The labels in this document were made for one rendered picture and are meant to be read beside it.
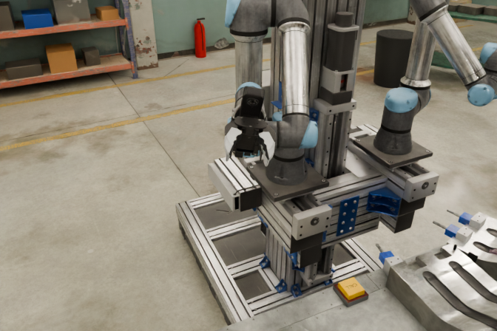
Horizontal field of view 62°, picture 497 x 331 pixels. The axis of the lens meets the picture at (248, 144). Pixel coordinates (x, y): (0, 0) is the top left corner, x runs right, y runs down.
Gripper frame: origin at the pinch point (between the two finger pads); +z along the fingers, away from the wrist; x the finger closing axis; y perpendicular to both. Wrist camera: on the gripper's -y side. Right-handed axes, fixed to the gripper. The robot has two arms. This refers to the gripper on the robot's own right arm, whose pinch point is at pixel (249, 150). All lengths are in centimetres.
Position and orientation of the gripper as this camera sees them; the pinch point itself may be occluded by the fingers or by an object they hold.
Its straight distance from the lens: 81.7
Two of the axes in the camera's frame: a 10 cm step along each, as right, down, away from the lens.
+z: -0.1, 4.9, -8.7
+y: -1.4, 8.7, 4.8
